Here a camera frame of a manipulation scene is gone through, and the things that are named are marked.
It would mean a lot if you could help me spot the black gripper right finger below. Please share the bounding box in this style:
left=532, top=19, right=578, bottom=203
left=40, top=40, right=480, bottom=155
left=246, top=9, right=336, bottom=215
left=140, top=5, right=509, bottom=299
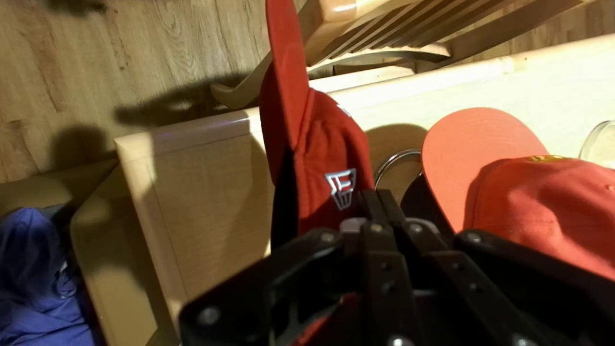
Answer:
left=376, top=188, right=615, bottom=346

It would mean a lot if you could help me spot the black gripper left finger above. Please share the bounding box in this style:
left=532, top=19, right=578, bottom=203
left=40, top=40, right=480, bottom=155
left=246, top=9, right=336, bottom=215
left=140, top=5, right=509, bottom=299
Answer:
left=177, top=188, right=401, bottom=346

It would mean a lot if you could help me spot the orange baseball cap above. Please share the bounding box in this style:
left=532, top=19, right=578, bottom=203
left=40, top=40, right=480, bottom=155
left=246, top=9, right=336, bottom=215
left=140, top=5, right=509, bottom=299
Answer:
left=419, top=105, right=615, bottom=284

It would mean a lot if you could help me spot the clear glass bowl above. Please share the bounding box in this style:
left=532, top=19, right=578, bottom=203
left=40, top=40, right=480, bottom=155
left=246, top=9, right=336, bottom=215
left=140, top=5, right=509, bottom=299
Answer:
left=576, top=119, right=615, bottom=169

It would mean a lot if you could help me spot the light wooden chair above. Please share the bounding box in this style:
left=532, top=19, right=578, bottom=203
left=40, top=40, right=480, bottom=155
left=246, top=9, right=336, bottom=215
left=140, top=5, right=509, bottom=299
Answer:
left=209, top=0, right=615, bottom=111

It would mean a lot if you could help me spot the blue cloth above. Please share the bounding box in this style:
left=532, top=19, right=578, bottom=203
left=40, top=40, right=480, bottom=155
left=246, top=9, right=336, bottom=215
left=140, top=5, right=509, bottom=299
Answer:
left=0, top=207, right=100, bottom=346

